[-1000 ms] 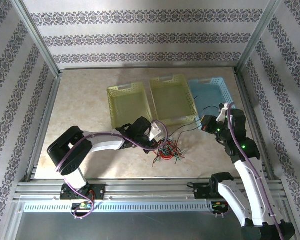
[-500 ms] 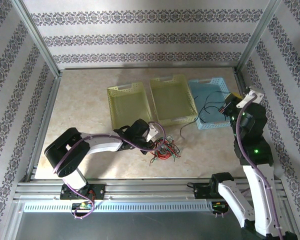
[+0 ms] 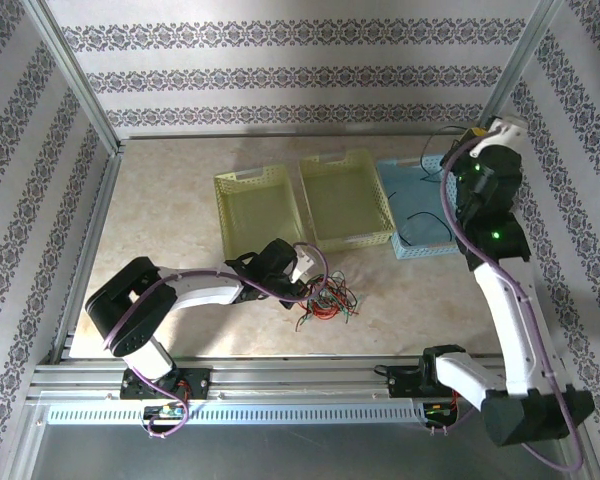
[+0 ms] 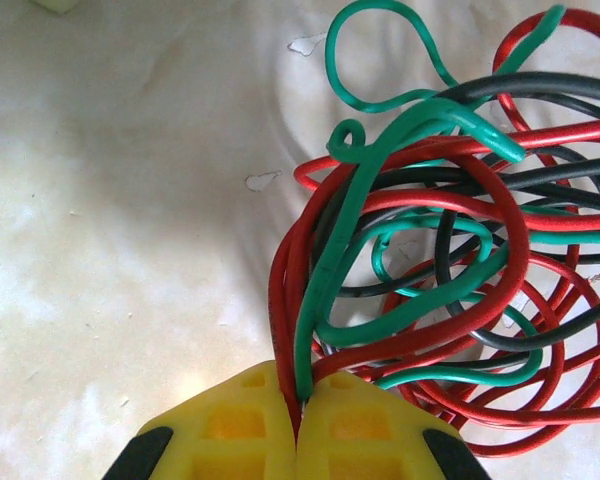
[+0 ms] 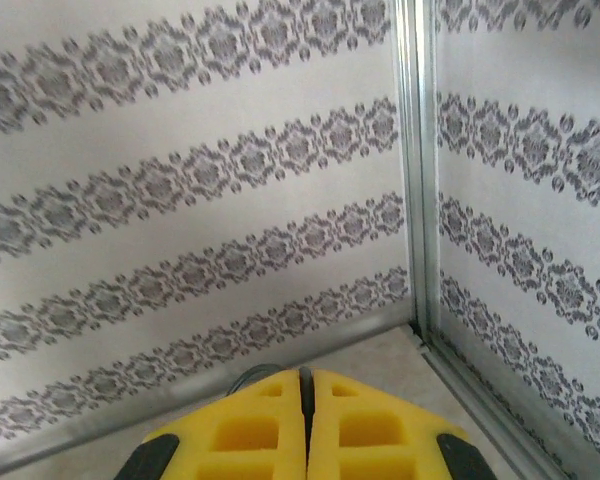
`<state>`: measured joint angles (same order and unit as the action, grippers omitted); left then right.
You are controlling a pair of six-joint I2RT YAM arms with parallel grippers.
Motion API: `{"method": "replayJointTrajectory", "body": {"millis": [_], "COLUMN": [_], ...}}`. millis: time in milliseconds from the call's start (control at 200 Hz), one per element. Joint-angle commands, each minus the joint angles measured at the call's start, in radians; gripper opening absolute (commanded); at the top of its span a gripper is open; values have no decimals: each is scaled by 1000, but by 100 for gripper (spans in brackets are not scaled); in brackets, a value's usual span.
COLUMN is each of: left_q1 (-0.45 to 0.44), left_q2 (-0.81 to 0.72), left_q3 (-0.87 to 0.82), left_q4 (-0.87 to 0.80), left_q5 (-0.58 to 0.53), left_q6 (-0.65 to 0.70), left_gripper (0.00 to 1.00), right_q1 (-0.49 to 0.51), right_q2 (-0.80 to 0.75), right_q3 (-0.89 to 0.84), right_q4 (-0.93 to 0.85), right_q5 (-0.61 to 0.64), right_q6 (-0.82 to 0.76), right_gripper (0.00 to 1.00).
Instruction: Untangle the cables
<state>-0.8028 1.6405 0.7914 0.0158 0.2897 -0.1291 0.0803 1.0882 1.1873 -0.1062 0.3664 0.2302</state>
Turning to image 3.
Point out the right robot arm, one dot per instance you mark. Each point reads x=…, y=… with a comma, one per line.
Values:
x=510, y=325

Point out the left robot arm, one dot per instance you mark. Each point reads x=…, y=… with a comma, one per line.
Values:
x=130, y=310

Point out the light blue perforated basket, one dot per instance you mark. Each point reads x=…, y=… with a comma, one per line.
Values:
x=420, y=200

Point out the pale yellow perforated basket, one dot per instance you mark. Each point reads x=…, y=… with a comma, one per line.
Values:
x=345, y=200
x=250, y=210

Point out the grey metal sheet panel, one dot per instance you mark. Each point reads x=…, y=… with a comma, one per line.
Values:
x=305, y=455

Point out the small circuit board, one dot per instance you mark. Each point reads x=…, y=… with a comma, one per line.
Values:
x=437, y=412
x=167, y=411

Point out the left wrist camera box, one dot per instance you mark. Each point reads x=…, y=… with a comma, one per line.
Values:
x=302, y=262

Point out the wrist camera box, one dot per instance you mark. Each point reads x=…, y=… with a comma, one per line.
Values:
x=302, y=262
x=505, y=131

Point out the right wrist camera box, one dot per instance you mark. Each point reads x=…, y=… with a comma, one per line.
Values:
x=505, y=131

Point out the aluminium frame post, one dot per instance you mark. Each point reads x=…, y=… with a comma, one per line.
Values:
x=74, y=75
x=515, y=75

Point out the wide aluminium mounting rail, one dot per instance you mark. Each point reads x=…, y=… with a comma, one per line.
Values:
x=305, y=375

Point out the aluminium back rail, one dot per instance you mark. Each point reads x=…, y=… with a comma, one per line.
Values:
x=280, y=134

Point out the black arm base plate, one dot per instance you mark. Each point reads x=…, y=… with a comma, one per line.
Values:
x=200, y=382
x=402, y=385

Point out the aluminium side rail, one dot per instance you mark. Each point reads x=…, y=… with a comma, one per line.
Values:
x=542, y=345
x=89, y=250

